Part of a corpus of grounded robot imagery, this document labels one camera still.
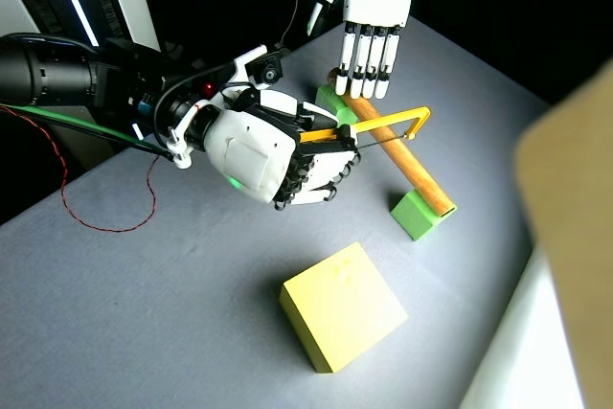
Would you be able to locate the yellow hacksaw with black handle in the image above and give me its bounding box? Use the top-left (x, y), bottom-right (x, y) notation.
top-left (299, 105), bottom-right (432, 149)

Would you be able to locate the round wooden dowel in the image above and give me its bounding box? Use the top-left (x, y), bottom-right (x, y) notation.
top-left (325, 68), bottom-right (455, 215)

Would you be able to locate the green foam block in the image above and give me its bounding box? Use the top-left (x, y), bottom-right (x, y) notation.
top-left (314, 84), bottom-right (358, 126)
top-left (390, 188), bottom-right (459, 242)

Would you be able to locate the large yellow foam block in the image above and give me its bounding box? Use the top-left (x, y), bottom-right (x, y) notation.
top-left (279, 240), bottom-right (410, 375)

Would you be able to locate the grey table cloth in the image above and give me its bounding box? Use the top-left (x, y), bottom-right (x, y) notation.
top-left (0, 15), bottom-right (550, 409)

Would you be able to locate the tan wooden board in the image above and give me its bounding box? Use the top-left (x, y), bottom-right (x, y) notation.
top-left (514, 57), bottom-right (613, 409)

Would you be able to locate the white smooth panel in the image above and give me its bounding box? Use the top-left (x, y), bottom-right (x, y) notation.
top-left (459, 245), bottom-right (588, 409)

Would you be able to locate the red black twisted cable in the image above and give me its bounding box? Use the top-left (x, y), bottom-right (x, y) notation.
top-left (0, 101), bottom-right (202, 233)

